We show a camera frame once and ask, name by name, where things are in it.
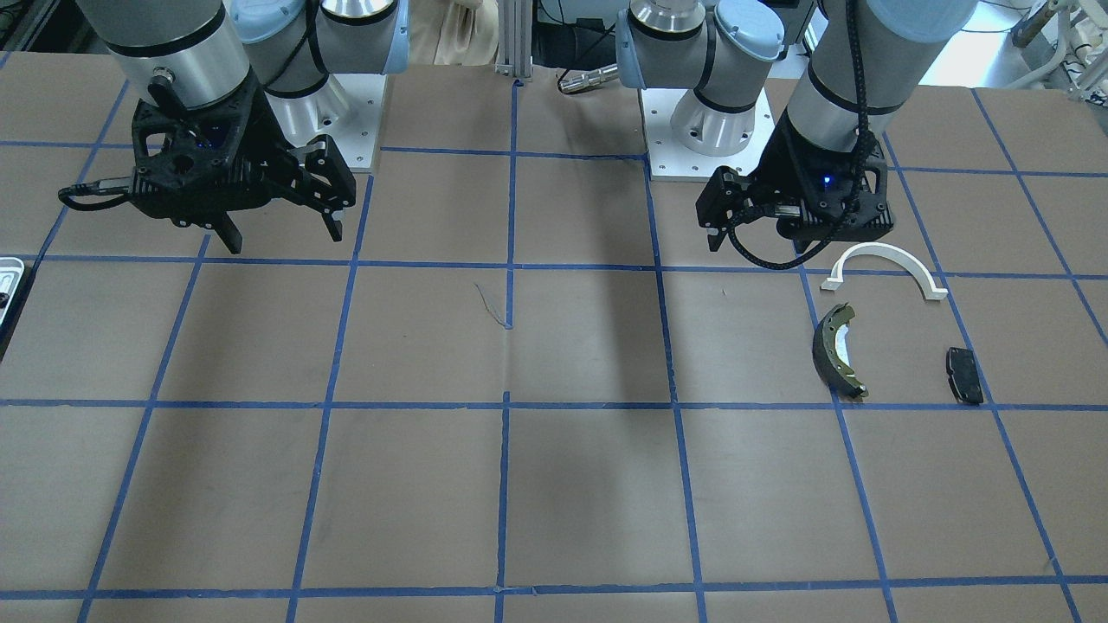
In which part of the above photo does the tray at table edge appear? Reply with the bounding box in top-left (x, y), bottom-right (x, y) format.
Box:
top-left (0, 256), bottom-right (25, 330)

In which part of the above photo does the olive brake shoe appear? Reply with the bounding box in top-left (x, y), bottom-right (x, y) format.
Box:
top-left (812, 303), bottom-right (869, 400)

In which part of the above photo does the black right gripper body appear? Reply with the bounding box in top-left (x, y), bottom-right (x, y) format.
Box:
top-left (130, 71), bottom-right (357, 229)

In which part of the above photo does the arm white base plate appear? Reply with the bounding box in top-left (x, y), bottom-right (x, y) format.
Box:
top-left (640, 88), bottom-right (774, 182)
top-left (268, 74), bottom-right (389, 173)

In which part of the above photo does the black brake pad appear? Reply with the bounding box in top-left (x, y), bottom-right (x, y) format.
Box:
top-left (945, 347), bottom-right (985, 405)

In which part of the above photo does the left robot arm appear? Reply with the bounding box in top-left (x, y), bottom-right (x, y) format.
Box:
top-left (615, 1), bottom-right (975, 269)

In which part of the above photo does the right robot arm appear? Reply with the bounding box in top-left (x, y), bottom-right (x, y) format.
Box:
top-left (58, 1), bottom-right (410, 254)

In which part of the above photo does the white curved plastic bracket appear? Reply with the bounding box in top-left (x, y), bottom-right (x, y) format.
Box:
top-left (820, 241), bottom-right (950, 302)

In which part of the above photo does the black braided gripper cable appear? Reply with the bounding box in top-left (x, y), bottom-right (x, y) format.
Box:
top-left (725, 0), bottom-right (875, 270)

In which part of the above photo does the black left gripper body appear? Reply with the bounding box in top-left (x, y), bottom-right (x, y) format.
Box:
top-left (698, 114), bottom-right (894, 253)

